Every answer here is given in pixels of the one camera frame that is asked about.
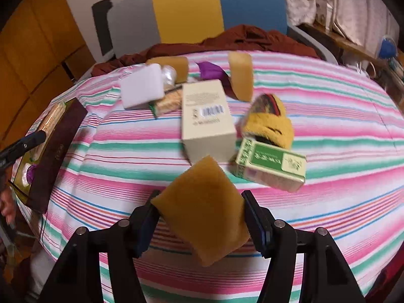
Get purple ribbon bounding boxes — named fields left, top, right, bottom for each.
left=196, top=61, right=240, bottom=100

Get yellow fuzzy sock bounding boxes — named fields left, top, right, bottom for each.
left=240, top=93, right=295, bottom=150

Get yellow-brown sponge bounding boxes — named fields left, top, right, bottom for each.
left=228, top=52, right=254, bottom=102
left=151, top=155, right=251, bottom=267
left=146, top=56, right=189, bottom=84

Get wooden wardrobe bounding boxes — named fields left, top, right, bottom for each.
left=0, top=0, right=98, bottom=152

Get cracker packet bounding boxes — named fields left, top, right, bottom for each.
left=148, top=88, right=184, bottom=119

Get blue round object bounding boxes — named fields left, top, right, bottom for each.
left=377, top=36, right=398, bottom=60

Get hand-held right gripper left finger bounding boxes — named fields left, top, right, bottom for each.
left=38, top=189, right=161, bottom=303

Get wooden shelf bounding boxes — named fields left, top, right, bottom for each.
left=300, top=22, right=404, bottom=70

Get person's left hand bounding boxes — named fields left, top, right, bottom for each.
left=0, top=189, right=16, bottom=226

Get rust brown cloth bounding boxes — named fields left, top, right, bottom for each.
left=91, top=24, right=321, bottom=77

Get clear plastic bag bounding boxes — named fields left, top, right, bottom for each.
left=160, top=65, right=177, bottom=90

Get striped blanket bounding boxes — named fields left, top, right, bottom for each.
left=14, top=50, right=404, bottom=303

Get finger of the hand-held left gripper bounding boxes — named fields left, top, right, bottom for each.
left=0, top=130, right=47, bottom=168

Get cream carton box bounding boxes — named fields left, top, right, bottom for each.
left=181, top=80, right=237, bottom=165

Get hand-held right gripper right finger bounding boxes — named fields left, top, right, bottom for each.
left=241, top=190, right=367, bottom=303

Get grey yellow blue chair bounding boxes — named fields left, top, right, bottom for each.
left=91, top=0, right=340, bottom=65

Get green tea box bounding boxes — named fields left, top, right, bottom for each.
left=227, top=137, right=307, bottom=193

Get white curtain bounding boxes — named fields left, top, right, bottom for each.
left=281, top=0, right=401, bottom=46

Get brown tin lid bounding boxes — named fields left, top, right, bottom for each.
left=27, top=98, right=88, bottom=213

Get white soap bar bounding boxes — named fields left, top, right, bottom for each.
left=120, top=63, right=165, bottom=111

